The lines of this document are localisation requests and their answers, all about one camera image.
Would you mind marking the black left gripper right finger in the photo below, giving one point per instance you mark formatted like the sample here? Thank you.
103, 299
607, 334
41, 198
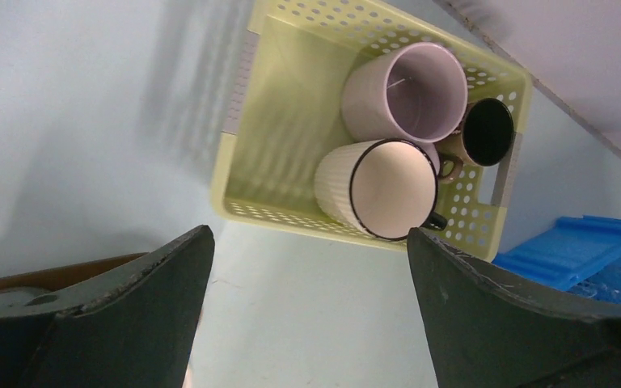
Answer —
487, 327

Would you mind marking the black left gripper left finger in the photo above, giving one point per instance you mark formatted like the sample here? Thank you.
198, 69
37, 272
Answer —
132, 326

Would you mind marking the white ribbed mug black rim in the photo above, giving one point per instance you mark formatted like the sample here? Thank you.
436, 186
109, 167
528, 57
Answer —
381, 188

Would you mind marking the pink mug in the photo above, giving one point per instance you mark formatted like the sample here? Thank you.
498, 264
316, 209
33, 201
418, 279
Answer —
417, 93

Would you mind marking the dark grey mug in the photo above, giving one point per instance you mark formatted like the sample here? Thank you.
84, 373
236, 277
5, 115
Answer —
19, 296

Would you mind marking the brown wooden oval tray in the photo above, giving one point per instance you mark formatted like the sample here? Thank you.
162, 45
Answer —
54, 279

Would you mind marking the blue plastic divided bin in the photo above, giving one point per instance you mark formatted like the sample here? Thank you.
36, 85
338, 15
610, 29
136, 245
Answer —
579, 255

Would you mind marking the brown mug black inside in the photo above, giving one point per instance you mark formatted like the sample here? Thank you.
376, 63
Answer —
482, 139

